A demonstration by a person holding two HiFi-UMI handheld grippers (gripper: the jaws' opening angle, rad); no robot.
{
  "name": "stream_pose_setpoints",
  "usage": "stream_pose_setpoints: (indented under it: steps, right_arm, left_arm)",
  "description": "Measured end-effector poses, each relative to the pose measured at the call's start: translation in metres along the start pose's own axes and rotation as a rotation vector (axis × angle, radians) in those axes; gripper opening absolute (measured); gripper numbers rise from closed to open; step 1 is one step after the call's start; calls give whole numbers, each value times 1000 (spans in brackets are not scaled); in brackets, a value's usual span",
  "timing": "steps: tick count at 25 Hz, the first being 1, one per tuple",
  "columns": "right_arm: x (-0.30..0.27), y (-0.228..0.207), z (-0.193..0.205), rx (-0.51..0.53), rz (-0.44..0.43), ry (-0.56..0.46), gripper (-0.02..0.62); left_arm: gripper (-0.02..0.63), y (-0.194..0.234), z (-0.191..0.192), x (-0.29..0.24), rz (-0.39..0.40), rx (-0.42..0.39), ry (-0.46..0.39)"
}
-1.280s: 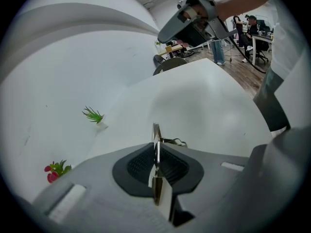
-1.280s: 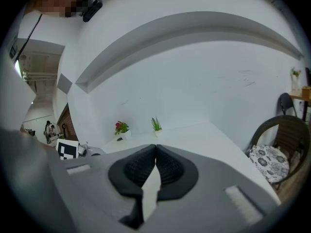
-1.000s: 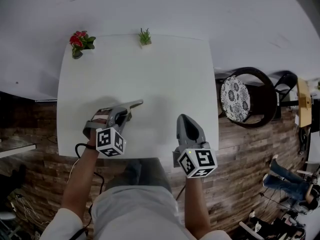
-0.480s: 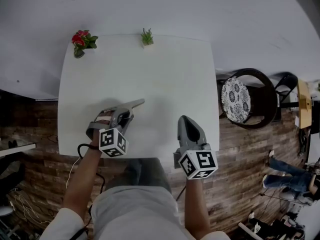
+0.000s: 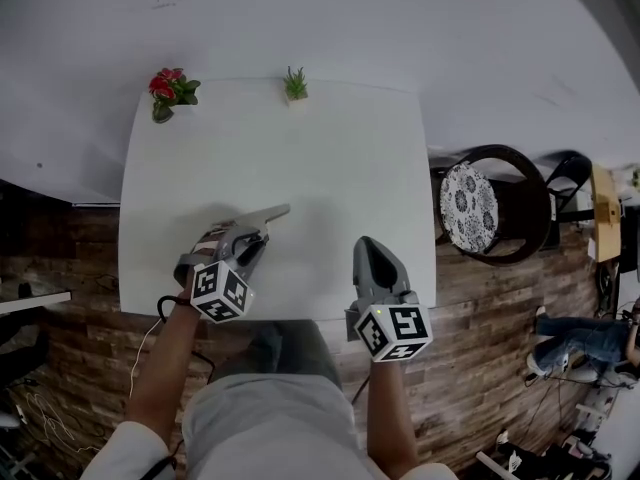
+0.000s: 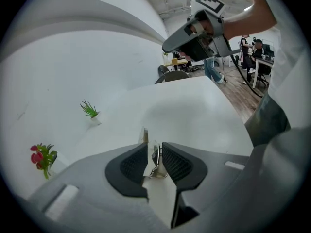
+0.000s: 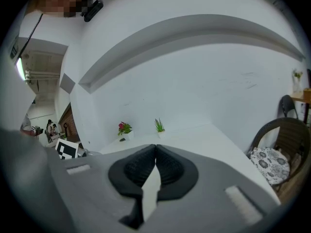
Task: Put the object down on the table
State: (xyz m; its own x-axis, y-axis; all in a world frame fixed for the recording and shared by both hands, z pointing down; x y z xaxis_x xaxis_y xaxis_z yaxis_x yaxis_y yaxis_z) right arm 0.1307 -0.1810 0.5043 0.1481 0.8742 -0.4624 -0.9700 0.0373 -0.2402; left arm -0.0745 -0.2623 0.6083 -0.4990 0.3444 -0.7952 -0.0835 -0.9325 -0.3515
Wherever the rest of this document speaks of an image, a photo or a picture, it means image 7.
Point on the ceiling pipes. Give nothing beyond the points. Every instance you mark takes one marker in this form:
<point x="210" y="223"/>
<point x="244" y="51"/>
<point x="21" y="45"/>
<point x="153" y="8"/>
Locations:
<point x="41" y="75"/>

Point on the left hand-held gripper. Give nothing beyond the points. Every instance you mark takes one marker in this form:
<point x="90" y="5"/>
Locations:
<point x="66" y="149"/>

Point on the plant in glass vase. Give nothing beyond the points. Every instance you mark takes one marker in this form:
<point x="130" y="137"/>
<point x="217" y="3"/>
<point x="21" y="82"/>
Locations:
<point x="297" y="81"/>

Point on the red flower potted plant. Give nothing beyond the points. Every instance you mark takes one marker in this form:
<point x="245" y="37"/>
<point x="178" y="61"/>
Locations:
<point x="124" y="127"/>

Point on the ceiling light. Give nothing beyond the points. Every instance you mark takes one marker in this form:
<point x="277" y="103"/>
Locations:
<point x="20" y="68"/>

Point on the dark wicker chair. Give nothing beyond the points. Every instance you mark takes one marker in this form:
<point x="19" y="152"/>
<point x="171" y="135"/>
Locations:
<point x="289" y="132"/>

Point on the black folding chair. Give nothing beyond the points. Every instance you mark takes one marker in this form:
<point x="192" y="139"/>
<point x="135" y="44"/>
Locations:
<point x="288" y="105"/>

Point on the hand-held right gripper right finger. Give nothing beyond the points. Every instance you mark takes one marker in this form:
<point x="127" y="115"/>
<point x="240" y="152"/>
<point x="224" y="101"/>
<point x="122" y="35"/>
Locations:
<point x="177" y="176"/>

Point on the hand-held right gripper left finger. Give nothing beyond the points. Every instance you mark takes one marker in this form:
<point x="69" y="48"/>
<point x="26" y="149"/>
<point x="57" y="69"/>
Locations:
<point x="131" y="173"/>

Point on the small wooden box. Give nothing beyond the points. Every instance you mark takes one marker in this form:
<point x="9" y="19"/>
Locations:
<point x="307" y="90"/>

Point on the white table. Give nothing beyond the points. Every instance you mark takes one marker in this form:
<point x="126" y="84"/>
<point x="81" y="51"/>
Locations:
<point x="201" y="142"/>

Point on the wooden side table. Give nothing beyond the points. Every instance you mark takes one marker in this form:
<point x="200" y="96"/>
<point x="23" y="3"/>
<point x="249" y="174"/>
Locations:
<point x="302" y="98"/>

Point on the floral round cushion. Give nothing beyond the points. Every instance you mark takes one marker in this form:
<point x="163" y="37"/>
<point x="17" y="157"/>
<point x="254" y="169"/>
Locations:
<point x="269" y="164"/>

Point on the small green potted plant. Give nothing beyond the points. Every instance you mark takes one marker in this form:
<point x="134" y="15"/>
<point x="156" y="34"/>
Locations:
<point x="159" y="127"/>

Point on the black head camera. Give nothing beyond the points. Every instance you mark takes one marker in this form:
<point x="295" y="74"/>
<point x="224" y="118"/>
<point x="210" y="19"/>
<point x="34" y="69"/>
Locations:
<point x="93" y="10"/>

